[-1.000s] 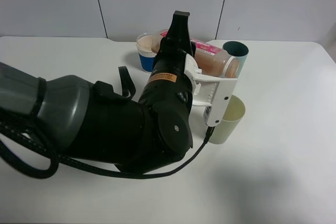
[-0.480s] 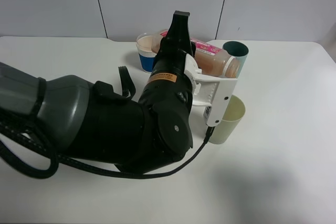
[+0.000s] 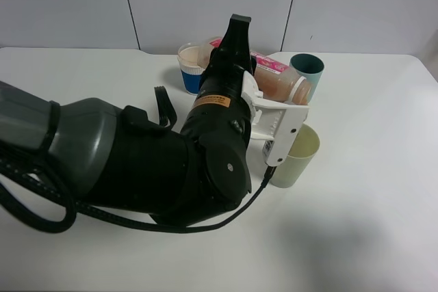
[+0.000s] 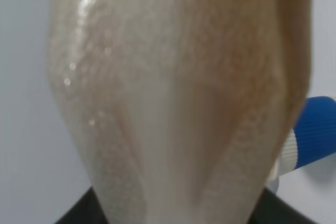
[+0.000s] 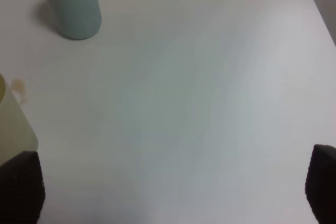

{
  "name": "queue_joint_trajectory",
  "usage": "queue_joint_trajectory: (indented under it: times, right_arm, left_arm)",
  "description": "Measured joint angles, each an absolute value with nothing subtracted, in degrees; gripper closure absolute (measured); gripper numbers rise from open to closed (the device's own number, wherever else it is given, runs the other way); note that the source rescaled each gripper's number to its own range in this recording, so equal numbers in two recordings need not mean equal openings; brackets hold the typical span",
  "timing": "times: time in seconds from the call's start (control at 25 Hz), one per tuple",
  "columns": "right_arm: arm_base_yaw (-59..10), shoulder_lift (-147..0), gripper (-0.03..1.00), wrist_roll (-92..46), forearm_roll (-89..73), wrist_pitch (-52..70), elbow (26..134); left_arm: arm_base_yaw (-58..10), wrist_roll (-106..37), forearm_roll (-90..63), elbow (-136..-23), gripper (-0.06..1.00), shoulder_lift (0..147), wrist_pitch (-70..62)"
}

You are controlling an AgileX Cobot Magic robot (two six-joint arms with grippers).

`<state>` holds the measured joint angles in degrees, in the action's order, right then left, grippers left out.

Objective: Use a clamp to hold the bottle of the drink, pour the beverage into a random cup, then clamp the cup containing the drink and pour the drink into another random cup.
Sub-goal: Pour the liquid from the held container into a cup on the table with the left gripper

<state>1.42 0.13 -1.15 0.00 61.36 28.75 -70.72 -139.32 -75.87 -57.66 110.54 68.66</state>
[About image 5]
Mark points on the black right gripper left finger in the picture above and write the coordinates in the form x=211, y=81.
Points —
x=22, y=189

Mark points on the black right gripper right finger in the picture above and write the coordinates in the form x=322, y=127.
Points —
x=320, y=183

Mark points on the teal plastic cup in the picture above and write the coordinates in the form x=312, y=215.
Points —
x=77, y=19

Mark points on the pale green plastic cup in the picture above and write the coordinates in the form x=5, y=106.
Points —
x=17, y=134

